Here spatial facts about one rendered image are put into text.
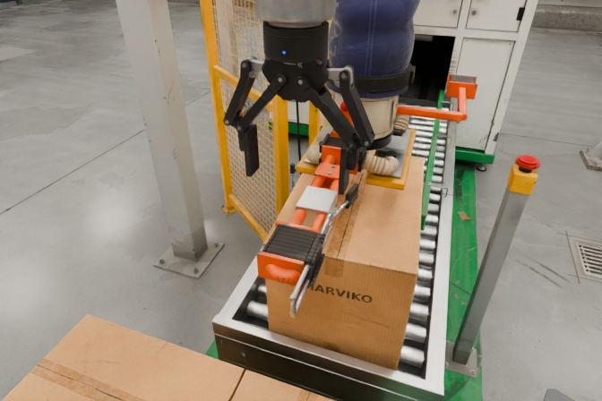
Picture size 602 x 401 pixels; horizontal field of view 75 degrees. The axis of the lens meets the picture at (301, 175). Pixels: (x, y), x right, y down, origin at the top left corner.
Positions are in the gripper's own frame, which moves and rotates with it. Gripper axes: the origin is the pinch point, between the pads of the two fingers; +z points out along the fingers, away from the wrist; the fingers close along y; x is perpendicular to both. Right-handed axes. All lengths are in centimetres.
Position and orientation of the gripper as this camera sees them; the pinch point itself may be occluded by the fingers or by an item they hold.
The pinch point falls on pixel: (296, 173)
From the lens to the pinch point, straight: 55.4
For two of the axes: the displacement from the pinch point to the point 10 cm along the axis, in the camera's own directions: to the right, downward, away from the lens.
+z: 0.0, 8.5, 5.3
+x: -3.3, 5.0, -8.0
